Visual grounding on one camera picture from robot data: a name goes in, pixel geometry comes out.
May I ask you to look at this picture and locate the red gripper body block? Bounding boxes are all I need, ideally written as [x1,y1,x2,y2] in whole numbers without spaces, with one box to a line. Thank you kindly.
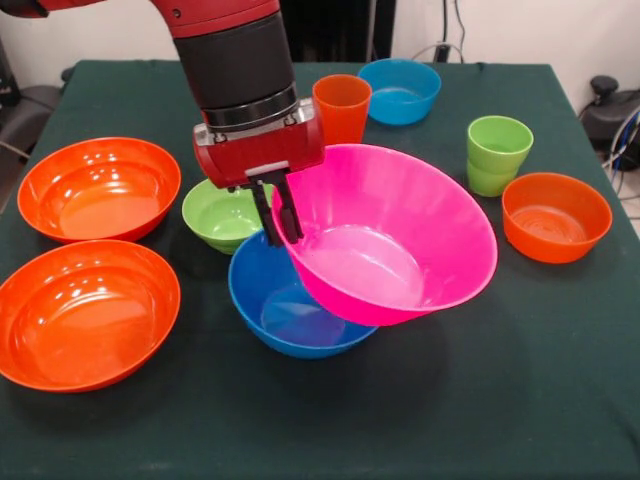
[193,105,327,190]

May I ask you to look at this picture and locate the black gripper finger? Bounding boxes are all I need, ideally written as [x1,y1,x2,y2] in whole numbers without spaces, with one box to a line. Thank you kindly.
[248,178,285,249]
[272,171,305,245]

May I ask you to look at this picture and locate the large pink bowl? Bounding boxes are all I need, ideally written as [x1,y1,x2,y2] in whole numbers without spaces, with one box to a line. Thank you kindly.
[271,143,499,327]

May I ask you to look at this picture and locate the green bowl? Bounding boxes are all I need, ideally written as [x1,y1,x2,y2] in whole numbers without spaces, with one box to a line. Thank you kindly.
[181,178,275,255]

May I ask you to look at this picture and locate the orange cup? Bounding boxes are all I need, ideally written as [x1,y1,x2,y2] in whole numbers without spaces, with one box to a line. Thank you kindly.
[312,74,373,147]

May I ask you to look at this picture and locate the large light blue bowl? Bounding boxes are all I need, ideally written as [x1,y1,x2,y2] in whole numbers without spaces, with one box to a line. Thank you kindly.
[228,229,380,360]

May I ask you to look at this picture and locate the small light blue bowl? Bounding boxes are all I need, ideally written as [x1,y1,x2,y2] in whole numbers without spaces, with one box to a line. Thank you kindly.
[357,58,443,127]

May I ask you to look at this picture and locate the large orange bowl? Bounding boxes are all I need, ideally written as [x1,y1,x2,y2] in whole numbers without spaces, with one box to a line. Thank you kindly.
[0,239,182,394]
[17,136,183,245]

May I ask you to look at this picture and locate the green cup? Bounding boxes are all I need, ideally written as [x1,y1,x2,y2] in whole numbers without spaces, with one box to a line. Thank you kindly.
[466,115,535,198]

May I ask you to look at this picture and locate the dark green table cloth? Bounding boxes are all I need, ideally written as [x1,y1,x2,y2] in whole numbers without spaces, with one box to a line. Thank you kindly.
[0,59,640,480]

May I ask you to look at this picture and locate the small orange bowl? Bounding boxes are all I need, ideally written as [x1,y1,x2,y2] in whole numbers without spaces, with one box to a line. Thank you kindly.
[501,172,614,265]

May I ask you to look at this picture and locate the hanging black cables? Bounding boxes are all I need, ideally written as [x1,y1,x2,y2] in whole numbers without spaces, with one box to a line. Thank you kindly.
[409,0,469,64]

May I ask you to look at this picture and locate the grey pedestal foot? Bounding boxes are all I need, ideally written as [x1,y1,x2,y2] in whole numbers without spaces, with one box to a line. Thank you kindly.
[579,74,640,134]
[0,84,56,146]

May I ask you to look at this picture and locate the cable tangle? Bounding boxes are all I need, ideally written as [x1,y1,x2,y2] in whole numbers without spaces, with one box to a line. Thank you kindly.
[599,112,640,201]

